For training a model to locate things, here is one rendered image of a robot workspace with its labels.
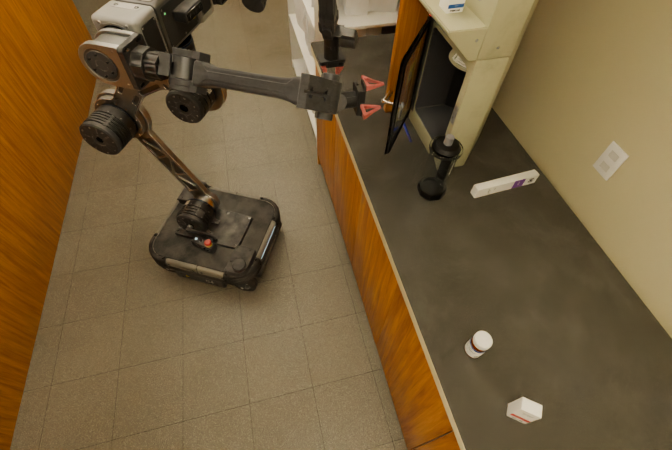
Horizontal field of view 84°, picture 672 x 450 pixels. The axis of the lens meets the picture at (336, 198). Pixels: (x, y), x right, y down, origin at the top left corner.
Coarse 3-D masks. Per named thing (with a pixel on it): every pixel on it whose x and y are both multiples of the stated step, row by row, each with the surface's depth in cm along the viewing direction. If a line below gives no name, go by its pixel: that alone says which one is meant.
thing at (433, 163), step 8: (432, 160) 123; (440, 160) 121; (456, 160) 123; (432, 168) 125; (440, 168) 123; (448, 168) 123; (424, 176) 131; (432, 176) 128; (440, 176) 126; (448, 176) 127; (424, 184) 133; (432, 184) 130; (440, 184) 130; (432, 192) 133; (440, 192) 134
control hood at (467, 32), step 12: (420, 0) 112; (432, 0) 110; (432, 12) 106; (444, 12) 105; (468, 12) 106; (444, 24) 101; (456, 24) 101; (468, 24) 101; (480, 24) 102; (456, 36) 101; (468, 36) 101; (480, 36) 102; (468, 48) 104; (468, 60) 108
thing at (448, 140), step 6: (438, 138) 122; (444, 138) 122; (450, 138) 117; (432, 144) 122; (438, 144) 120; (444, 144) 120; (450, 144) 119; (456, 144) 120; (438, 150) 119; (444, 150) 118; (450, 150) 118; (456, 150) 119; (450, 156) 119
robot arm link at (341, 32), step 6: (324, 30) 132; (330, 30) 132; (336, 30) 136; (342, 30) 136; (348, 30) 136; (354, 30) 136; (324, 36) 135; (330, 36) 134; (336, 36) 136; (342, 36) 136; (348, 36) 136; (354, 36) 136; (342, 42) 138; (348, 42) 138; (354, 42) 137; (354, 48) 140
